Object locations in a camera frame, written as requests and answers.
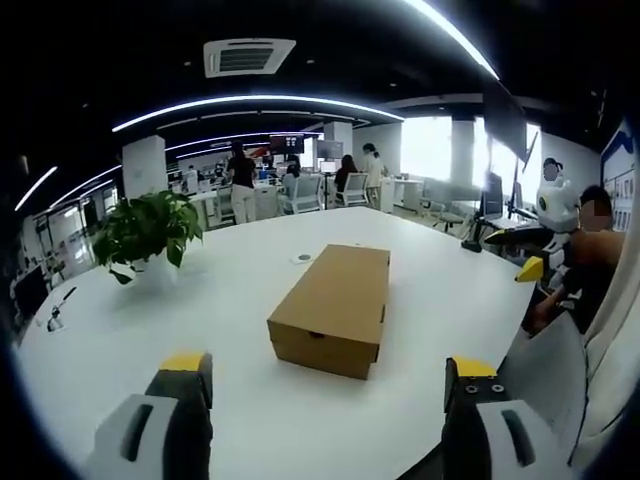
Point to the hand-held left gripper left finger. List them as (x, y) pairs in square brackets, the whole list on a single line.
[(150, 430)]

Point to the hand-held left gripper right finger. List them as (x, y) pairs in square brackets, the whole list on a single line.
[(480, 430)]

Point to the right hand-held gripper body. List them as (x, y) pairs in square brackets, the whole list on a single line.
[(557, 207)]

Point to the brown cardboard shoe box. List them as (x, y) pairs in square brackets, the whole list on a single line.
[(332, 295)]

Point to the person's right hand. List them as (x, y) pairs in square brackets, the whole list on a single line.
[(545, 310)]

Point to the grey chair back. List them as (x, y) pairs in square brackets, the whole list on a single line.
[(550, 365)]

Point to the large hanging dark screen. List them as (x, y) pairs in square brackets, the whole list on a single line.
[(505, 122)]

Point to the seated person at right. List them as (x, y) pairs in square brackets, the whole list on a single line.
[(612, 350)]

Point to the black and white pen tool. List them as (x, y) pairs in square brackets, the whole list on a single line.
[(59, 310)]

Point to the white plant pot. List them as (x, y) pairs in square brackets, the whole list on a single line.
[(160, 272)]

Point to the white office chair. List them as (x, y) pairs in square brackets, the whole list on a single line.
[(356, 189), (306, 192)]

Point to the black monitor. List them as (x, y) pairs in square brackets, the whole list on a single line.
[(30, 292)]

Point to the long ceiling light strip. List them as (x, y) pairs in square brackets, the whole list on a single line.
[(457, 35), (250, 104)]

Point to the green leafy plant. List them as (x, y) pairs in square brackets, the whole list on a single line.
[(145, 225)]

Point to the round white table grommet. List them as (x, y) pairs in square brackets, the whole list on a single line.
[(302, 258)]

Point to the screen with red picture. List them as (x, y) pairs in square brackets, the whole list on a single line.
[(286, 143)]

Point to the ceiling air conditioner vent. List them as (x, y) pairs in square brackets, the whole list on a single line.
[(249, 57)]

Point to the blue and white wall poster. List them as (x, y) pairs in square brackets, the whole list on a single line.
[(620, 170)]

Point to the dark wall screen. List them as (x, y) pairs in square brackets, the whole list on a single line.
[(331, 148)]

